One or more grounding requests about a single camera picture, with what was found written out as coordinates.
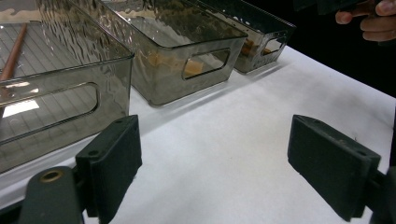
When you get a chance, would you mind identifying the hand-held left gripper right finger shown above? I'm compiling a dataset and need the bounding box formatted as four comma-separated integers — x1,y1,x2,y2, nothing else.
287,114,382,223

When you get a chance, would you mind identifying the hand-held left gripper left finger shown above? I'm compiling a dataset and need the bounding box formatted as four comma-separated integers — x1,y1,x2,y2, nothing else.
75,114,144,224

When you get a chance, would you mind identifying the smoky clear plastic bin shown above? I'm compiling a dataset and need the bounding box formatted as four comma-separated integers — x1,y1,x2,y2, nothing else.
0,0,135,175
186,0,297,75
69,0,249,107

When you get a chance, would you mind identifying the brown wooden chopstick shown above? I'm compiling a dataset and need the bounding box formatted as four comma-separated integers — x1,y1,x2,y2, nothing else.
0,22,29,82

